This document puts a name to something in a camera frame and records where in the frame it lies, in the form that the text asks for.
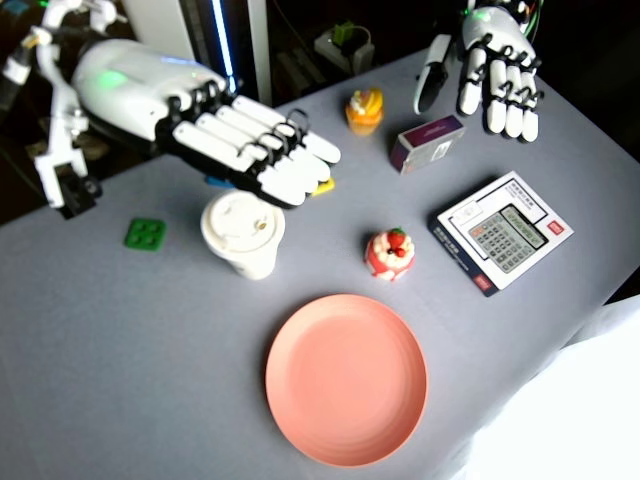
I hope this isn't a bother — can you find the white calculator box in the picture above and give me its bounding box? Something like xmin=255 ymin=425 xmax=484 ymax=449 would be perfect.
xmin=427 ymin=170 xmax=575 ymax=298

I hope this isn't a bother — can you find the white power strip with plug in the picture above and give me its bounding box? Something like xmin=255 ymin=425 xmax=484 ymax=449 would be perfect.
xmin=313 ymin=20 xmax=376 ymax=76

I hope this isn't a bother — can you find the white pillar with blue light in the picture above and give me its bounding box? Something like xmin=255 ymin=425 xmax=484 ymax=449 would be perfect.
xmin=122 ymin=0 xmax=274 ymax=107

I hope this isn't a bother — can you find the strawberry cake toy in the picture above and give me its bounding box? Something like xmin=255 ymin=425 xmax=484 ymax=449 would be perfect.
xmin=363 ymin=227 xmax=416 ymax=283

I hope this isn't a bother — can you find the grey tablecloth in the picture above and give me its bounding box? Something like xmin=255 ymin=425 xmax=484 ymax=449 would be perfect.
xmin=0 ymin=28 xmax=640 ymax=480

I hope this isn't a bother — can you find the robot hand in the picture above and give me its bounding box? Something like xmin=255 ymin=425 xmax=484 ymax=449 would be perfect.
xmin=69 ymin=38 xmax=343 ymax=210
xmin=413 ymin=5 xmax=545 ymax=145

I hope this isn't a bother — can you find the orange cupcake toy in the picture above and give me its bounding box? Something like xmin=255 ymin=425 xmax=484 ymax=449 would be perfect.
xmin=344 ymin=87 xmax=385 ymax=137

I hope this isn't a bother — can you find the purple small box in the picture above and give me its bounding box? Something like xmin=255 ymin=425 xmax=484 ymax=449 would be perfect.
xmin=389 ymin=114 xmax=467 ymax=176

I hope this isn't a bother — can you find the pink round plate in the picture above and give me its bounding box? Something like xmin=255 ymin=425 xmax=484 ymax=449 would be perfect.
xmin=264 ymin=293 xmax=429 ymax=469

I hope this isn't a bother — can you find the green studded block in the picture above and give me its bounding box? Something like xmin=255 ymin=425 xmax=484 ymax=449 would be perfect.
xmin=123 ymin=217 xmax=168 ymax=253

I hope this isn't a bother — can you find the white paper cup with lid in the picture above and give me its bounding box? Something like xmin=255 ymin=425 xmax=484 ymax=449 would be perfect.
xmin=199 ymin=191 xmax=287 ymax=281

